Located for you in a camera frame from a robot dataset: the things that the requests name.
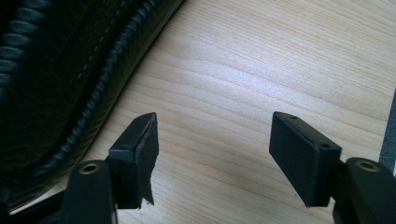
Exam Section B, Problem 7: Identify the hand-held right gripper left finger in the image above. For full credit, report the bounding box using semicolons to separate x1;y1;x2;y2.
107;112;160;210

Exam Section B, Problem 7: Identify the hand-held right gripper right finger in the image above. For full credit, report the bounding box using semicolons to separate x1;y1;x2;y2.
268;111;343;208

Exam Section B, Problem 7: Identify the dark grey flat object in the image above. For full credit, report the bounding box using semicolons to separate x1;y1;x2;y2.
378;89;396;175

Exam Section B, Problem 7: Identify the black leather bag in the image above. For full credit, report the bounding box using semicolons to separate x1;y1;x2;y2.
0;0;187;213

